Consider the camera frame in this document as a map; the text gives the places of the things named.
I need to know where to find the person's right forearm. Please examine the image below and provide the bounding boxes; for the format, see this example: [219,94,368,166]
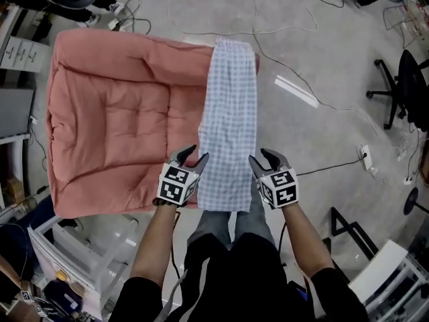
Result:
[283,201,336,280]

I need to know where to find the dark bead bracelet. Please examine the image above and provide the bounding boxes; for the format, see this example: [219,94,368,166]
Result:
[152,197,179,209]

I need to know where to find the black office chair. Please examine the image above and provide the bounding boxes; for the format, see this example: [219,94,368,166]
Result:
[365,48,429,133]

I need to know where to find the blue checkered shorts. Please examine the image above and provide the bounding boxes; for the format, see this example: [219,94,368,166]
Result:
[196,37,258,213]

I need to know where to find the white desk with drawers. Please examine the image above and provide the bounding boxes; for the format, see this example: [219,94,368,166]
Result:
[0,35,52,74]

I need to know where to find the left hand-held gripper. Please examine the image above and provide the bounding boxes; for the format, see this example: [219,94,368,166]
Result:
[156,144,210,208]

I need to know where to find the pink cushioned armchair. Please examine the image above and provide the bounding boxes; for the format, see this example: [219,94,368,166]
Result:
[46,29,261,219]

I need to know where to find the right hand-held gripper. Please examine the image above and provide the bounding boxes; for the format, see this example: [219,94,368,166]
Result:
[248,148,300,211]

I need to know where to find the white cable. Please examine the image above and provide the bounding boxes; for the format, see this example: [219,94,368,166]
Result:
[167,0,383,137]

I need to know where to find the person's torso in black shirt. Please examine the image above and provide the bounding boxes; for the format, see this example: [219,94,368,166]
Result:
[109,232,369,322]

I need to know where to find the person's right leg in jeans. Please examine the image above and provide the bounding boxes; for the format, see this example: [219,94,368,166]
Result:
[234,179,278,245]

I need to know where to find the black metal table frame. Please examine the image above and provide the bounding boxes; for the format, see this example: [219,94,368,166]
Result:
[330,206,380,262]

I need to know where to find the black waist device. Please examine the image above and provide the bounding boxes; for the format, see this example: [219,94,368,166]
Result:
[288,280,310,302]

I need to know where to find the dark blue rice cooker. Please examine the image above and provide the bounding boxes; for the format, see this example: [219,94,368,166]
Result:
[43,278,84,312]

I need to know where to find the person's leg in jeans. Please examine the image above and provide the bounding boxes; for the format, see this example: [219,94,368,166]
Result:
[234,179,278,245]
[186,209,233,248]

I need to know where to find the person's left leg in jeans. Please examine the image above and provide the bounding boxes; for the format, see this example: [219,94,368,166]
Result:
[186,209,233,248]

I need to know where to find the black lamp base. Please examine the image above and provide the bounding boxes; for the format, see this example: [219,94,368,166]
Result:
[402,186,420,217]

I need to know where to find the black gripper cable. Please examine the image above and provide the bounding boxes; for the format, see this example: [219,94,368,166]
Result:
[275,220,288,252]
[170,209,182,281]

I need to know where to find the grey fridge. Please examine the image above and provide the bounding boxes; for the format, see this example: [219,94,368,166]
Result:
[0,88,36,139]

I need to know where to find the person's left forearm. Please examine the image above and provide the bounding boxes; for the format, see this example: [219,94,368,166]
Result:
[129,203,178,286]

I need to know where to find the white marbled table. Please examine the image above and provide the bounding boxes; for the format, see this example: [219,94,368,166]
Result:
[348,239,409,305]

